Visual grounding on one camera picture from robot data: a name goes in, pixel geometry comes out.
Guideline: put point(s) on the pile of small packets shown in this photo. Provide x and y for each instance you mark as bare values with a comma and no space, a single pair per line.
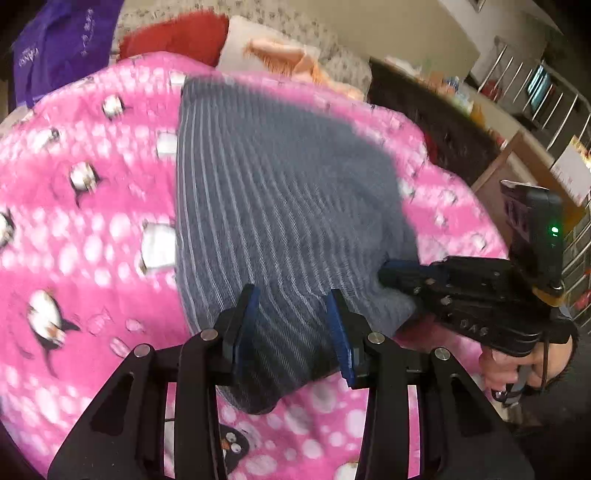
457,92

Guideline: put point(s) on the cream pillow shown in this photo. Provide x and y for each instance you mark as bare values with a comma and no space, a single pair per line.
240,41

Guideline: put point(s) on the brown wooden cabinet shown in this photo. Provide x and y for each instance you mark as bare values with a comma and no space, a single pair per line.
521,161

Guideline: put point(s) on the peach fringed scarf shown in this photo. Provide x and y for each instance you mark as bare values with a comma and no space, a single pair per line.
286,55

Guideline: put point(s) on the metal rack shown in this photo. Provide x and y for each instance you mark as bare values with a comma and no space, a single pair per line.
508,64

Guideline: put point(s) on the person's right hand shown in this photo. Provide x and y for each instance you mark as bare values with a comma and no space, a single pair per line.
501,369

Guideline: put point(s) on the white box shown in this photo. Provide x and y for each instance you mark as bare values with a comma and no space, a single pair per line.
572,170

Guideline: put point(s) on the purple tote bag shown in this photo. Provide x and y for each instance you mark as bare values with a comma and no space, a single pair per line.
60,46

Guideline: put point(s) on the teal box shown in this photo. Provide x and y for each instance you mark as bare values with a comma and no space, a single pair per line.
539,85

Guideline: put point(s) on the red pillow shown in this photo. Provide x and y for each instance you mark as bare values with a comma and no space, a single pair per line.
184,37

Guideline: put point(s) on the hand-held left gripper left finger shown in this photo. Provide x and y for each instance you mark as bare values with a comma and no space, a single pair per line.
244,332

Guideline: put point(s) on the grey striped coat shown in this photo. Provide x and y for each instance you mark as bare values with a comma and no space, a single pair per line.
277,207

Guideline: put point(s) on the pink penguin blanket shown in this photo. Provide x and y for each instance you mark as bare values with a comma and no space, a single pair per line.
92,230

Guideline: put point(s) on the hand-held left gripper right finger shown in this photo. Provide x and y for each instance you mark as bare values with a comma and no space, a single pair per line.
341,341

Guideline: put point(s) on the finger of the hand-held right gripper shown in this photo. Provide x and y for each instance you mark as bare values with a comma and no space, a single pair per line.
411,274

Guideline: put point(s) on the dark carved wooden cabinet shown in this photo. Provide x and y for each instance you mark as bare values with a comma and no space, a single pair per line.
415,115

